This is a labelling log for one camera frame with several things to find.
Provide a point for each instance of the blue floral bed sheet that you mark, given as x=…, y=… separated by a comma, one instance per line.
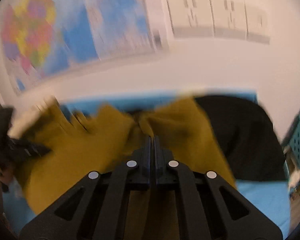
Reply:
x=271, y=198

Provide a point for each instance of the white wall socket panel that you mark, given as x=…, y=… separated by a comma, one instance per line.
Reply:
x=218, y=18

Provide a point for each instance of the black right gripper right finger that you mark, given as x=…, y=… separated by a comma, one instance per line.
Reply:
x=207, y=206

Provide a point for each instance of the black garment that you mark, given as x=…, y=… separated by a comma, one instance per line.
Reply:
x=246, y=136

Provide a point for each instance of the colourful wall map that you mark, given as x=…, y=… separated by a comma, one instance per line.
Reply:
x=44, y=38

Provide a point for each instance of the olive green jacket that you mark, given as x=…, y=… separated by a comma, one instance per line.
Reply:
x=102, y=142

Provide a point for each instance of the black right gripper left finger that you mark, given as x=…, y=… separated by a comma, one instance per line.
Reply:
x=96, y=206

